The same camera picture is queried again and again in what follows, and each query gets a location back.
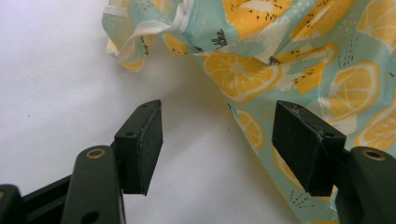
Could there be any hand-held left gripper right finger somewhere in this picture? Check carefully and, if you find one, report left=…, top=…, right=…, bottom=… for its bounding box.
left=271, top=100, right=347, bottom=197

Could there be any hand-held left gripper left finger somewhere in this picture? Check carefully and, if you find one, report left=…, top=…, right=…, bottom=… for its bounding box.
left=114, top=99, right=163, bottom=196

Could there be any lemon print fabric bag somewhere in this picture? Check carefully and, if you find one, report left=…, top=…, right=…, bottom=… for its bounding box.
left=101, top=0, right=396, bottom=224

